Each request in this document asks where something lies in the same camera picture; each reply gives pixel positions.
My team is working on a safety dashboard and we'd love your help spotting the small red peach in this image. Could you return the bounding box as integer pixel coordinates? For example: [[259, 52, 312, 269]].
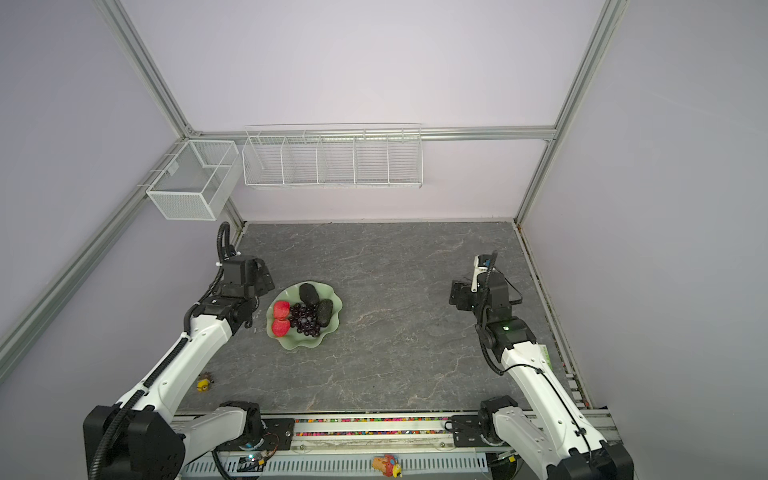
[[273, 300, 291, 320]]

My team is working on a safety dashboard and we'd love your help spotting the dark avocado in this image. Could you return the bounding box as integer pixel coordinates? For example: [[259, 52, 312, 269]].
[[299, 283, 320, 307], [315, 299, 334, 328]]

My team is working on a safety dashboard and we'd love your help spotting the large red peach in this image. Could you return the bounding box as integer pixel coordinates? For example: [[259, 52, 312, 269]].
[[271, 318, 292, 338]]

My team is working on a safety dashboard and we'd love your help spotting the dark purple grape bunch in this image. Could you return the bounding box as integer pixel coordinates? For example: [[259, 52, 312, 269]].
[[289, 302, 321, 337]]

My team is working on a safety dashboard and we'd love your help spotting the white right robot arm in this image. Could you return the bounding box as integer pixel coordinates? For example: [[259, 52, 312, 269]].
[[449, 270, 635, 479]]

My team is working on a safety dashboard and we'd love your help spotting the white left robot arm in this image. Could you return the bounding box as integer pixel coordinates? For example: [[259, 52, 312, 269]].
[[83, 256, 274, 479]]

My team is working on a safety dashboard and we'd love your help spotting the green wavy fruit bowl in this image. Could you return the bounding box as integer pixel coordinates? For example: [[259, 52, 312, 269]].
[[265, 281, 343, 350]]

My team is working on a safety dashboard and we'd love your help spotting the white mesh box basket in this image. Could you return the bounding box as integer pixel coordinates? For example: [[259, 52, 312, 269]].
[[147, 140, 243, 221]]

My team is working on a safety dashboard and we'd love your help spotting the yellow red toy figure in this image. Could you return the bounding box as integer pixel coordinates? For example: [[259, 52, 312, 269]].
[[371, 454, 402, 478]]

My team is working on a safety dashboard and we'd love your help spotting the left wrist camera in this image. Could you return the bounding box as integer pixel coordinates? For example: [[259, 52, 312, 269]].
[[222, 255, 264, 286]]

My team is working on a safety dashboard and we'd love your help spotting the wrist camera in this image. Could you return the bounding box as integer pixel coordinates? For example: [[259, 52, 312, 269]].
[[471, 251, 498, 293], [222, 255, 264, 286]]

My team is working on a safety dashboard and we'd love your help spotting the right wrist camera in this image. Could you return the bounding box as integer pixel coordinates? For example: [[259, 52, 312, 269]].
[[471, 251, 498, 293]]

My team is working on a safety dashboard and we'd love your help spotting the white wire wall shelf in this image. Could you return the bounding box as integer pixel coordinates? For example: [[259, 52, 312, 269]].
[[241, 123, 424, 188]]

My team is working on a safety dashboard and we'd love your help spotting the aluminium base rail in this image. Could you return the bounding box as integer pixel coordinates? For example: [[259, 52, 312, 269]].
[[180, 411, 555, 479]]

